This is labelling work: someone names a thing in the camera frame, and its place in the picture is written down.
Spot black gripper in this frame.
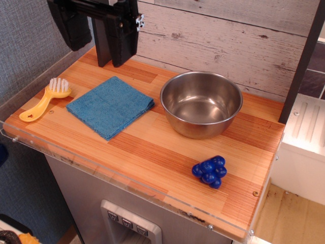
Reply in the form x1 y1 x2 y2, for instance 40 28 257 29
47 1 145 67

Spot blue purple toy grapes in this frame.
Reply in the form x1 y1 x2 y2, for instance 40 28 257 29
191 156 228 189

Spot silver metal bowl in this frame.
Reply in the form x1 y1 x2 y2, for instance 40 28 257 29
160 71 243 139

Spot yellow scrub brush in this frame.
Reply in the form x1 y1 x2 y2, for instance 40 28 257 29
19 78 72 122

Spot blue folded cloth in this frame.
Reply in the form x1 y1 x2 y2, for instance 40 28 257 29
67 76 155 141

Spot grey toy fridge cabinet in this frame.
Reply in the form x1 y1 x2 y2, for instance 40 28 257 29
46 156 232 243

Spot clear acrylic edge guard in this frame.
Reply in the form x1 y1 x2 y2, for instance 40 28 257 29
3 113 284 241

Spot orange black object bottom left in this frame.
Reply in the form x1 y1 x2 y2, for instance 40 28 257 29
1 230 40 244

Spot white toy sink unit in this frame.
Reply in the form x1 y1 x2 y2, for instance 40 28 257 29
271 94 324 204

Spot dark left vertical post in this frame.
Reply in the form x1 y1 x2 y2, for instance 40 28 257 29
91 18 112 67

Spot dark vertical post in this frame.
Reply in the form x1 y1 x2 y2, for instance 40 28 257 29
91 18 112 67
278 0 324 124

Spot dark right vertical post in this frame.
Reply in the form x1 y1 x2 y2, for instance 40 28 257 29
278 0 324 124

